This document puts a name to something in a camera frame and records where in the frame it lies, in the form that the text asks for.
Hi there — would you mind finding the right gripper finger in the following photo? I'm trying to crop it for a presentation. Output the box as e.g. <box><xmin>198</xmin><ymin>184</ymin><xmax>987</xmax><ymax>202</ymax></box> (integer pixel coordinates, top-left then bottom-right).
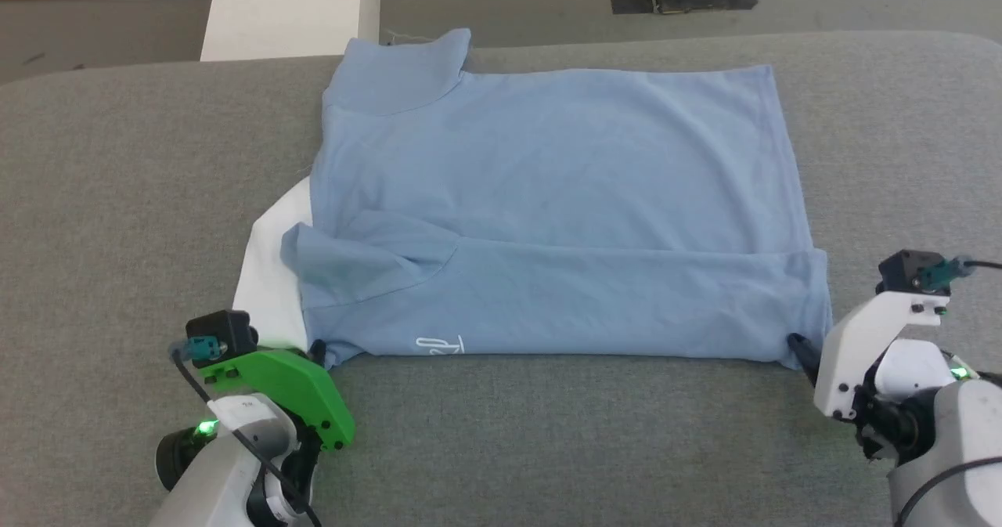
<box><xmin>784</xmin><ymin>332</ymin><xmax>823</xmax><ymax>388</ymax></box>

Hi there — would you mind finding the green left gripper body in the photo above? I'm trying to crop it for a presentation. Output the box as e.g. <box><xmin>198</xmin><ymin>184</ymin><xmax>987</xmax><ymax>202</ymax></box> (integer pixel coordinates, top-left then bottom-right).
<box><xmin>197</xmin><ymin>346</ymin><xmax>356</xmax><ymax>452</ymax></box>

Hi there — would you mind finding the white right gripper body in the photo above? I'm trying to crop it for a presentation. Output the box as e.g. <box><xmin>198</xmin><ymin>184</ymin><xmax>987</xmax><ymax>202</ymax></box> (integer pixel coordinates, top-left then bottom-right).
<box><xmin>813</xmin><ymin>291</ymin><xmax>953</xmax><ymax>423</ymax></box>

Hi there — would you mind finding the light blue and white shirt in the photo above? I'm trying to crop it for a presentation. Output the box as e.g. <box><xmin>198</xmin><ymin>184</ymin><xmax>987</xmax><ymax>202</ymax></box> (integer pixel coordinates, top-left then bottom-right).
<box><xmin>232</xmin><ymin>28</ymin><xmax>833</xmax><ymax>372</ymax></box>

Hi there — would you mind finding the grey fabric sofa cushion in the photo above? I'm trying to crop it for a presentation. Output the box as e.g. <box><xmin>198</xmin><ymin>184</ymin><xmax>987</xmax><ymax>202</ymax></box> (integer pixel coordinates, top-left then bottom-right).
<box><xmin>0</xmin><ymin>30</ymin><xmax>1002</xmax><ymax>527</ymax></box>

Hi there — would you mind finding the white rectangular box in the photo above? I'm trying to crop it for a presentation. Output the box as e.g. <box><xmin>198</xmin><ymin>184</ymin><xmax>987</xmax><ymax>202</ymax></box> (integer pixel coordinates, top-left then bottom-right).
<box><xmin>200</xmin><ymin>0</ymin><xmax>382</xmax><ymax>63</ymax></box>

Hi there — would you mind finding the right black cable teal plug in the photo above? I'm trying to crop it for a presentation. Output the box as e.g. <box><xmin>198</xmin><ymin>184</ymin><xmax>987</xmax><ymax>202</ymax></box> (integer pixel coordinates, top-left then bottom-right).
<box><xmin>920</xmin><ymin>256</ymin><xmax>1002</xmax><ymax>291</ymax></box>

